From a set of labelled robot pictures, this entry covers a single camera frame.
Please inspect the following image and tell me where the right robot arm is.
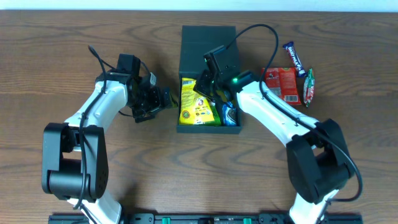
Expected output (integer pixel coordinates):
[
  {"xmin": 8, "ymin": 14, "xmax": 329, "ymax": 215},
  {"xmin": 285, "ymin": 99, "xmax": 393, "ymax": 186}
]
[{"xmin": 194, "ymin": 70, "xmax": 358, "ymax": 223}]

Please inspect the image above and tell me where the green snack bag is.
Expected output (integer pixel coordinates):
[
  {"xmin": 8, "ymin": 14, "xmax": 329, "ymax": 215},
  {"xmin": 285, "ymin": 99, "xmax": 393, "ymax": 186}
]
[{"xmin": 210, "ymin": 102, "xmax": 221, "ymax": 126}]

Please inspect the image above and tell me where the black gift box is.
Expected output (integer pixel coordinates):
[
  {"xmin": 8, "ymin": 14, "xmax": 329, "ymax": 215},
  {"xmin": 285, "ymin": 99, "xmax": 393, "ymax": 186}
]
[{"xmin": 177, "ymin": 25, "xmax": 242, "ymax": 134}]

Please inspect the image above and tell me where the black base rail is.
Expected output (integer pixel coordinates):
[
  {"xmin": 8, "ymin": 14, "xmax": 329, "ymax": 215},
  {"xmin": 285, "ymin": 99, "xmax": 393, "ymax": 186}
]
[{"xmin": 48, "ymin": 213, "xmax": 363, "ymax": 224}]

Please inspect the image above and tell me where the red snack bag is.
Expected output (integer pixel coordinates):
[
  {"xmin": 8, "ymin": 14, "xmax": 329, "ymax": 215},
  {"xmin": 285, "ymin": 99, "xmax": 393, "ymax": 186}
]
[{"xmin": 264, "ymin": 67, "xmax": 302, "ymax": 105}]

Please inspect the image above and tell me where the red green candy pack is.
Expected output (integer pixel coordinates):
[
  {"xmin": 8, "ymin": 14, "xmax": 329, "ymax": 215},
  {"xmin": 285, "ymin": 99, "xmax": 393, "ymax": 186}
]
[{"xmin": 303, "ymin": 68, "xmax": 315, "ymax": 107}]

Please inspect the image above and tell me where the purple Dairy Milk bar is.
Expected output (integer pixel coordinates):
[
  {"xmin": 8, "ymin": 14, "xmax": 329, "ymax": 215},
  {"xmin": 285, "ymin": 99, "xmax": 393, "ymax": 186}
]
[{"xmin": 282, "ymin": 42, "xmax": 307, "ymax": 78}]

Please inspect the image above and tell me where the yellow snack bag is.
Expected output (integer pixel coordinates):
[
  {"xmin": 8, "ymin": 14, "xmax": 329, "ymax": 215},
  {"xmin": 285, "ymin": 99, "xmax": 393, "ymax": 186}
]
[{"xmin": 179, "ymin": 78, "xmax": 215, "ymax": 125}]

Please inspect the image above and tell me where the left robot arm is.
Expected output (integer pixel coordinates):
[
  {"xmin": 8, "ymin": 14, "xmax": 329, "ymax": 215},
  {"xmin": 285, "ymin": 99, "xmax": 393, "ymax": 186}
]
[{"xmin": 41, "ymin": 72, "xmax": 177, "ymax": 223}]

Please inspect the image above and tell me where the blue Oreo cookie pack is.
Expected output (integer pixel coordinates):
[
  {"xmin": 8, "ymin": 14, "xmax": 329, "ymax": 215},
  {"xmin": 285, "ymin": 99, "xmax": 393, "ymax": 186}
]
[{"xmin": 222, "ymin": 102, "xmax": 237, "ymax": 126}]

